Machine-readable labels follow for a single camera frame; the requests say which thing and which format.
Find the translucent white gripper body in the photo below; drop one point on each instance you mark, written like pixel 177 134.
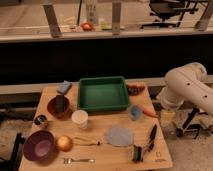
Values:
pixel 166 117

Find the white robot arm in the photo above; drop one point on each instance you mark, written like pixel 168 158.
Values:
pixel 186 83

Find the green plastic tray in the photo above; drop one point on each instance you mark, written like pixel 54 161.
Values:
pixel 102 94

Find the orange carrot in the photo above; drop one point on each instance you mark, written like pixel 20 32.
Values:
pixel 148 113

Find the small blue cup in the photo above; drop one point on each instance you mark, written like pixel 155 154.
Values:
pixel 135 112

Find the white paper cup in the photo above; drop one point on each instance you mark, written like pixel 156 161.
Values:
pixel 80 118

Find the yellow tongs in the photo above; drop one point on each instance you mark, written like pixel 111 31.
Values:
pixel 84 141

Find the blue sponge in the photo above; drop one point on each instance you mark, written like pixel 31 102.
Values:
pixel 64 87

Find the yellow onion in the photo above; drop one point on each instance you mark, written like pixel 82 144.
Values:
pixel 64 143

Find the black office chair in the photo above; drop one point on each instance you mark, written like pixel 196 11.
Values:
pixel 165 9

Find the dark block in bowl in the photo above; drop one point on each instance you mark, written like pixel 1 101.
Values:
pixel 60 103

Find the silver fork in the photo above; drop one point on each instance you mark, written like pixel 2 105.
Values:
pixel 70 160

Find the brown bowl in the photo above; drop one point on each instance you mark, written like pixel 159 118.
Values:
pixel 51 107

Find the red apple in background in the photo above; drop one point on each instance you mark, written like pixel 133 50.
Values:
pixel 87 26

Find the small dark tin can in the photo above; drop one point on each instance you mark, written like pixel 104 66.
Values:
pixel 41 121

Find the purple bowl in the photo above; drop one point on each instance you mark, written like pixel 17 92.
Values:
pixel 38 145

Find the black chair at left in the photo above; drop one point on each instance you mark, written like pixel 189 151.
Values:
pixel 9 165

